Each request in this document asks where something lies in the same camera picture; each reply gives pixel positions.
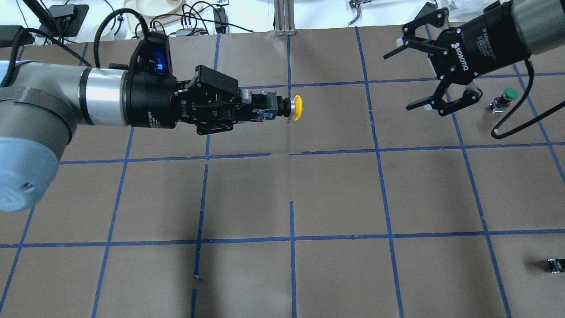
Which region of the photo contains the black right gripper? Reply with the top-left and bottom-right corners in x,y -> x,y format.
383,2 -> 530,116

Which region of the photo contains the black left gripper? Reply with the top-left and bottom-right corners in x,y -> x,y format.
124,65 -> 279,135

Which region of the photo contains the yellow push button switch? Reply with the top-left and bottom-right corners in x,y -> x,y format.
245,90 -> 304,122

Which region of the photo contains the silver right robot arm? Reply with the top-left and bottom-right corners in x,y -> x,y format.
384,0 -> 565,116

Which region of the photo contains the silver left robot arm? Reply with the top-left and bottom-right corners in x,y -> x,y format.
0,61 -> 302,212

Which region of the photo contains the black power adapter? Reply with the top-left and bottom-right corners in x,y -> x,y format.
414,0 -> 438,20

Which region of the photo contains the brown paper table mat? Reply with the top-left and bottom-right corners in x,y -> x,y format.
1,26 -> 564,318

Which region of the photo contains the cream round plate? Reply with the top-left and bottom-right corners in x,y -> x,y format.
133,0 -> 183,17

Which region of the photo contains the cream rectangular tray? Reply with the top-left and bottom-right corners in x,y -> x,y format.
120,0 -> 204,34

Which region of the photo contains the small black yellow component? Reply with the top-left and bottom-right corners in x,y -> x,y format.
547,258 -> 565,273

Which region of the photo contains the green push button switch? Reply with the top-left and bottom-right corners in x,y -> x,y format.
489,88 -> 520,113

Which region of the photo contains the aluminium frame post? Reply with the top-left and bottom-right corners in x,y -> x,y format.
274,0 -> 296,36

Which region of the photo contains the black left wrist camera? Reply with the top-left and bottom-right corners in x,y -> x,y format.
128,31 -> 172,75

